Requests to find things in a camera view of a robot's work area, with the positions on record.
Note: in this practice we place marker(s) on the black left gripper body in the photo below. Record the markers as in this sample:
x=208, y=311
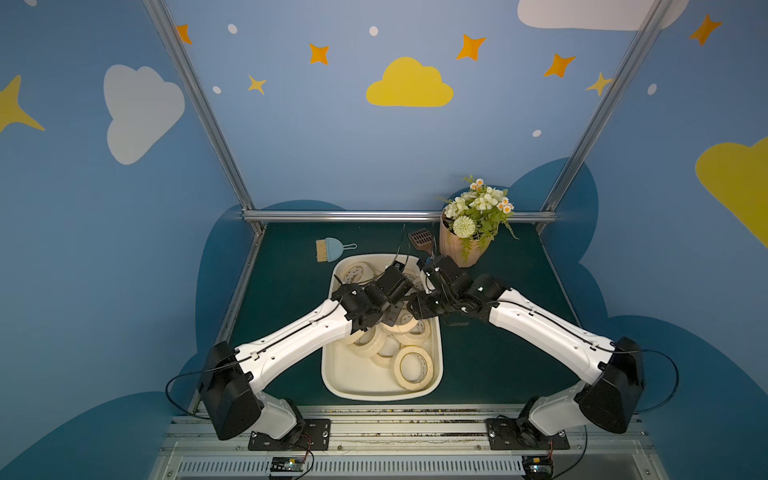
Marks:
x=395, y=288

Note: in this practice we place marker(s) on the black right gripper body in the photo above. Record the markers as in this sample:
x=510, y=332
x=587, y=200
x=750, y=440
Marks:
x=429, y=301

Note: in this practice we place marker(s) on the cream masking tape roll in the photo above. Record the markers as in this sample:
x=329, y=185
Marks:
x=357, y=273
x=370, y=343
x=384, y=357
x=413, y=368
x=404, y=323
x=417, y=336

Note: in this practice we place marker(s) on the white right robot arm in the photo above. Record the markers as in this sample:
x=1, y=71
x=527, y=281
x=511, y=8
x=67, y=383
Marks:
x=610, y=373

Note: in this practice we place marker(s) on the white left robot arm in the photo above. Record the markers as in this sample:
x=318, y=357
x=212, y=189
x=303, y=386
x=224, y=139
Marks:
x=232, y=384

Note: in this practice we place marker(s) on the white plastic storage box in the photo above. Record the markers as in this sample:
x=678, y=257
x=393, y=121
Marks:
x=351, y=377

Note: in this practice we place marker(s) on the beige ribbed flower pot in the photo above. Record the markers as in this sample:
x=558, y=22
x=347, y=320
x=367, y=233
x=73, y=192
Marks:
x=465, y=253

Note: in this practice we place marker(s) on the brown slotted litter scoop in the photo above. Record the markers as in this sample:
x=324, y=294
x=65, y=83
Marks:
x=423, y=240

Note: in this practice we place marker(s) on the blue dustpan with brush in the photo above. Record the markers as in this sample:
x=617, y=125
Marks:
x=331, y=249

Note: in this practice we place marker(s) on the white and green artificial flowers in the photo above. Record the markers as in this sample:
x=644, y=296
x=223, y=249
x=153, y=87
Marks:
x=479, y=212

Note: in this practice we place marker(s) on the left green circuit board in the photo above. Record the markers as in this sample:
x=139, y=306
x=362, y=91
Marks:
x=291, y=466

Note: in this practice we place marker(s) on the green circuit board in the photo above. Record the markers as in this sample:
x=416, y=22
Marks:
x=291, y=466
x=537, y=467

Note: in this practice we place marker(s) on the right green circuit board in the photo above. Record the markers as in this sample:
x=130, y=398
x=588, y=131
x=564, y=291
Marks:
x=537, y=467

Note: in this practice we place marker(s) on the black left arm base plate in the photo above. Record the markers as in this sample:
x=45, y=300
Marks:
x=308, y=434

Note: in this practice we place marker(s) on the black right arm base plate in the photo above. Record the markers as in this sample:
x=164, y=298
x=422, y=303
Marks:
x=504, y=433

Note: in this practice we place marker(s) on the aluminium rail frame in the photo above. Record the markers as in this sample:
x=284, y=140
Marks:
x=437, y=441

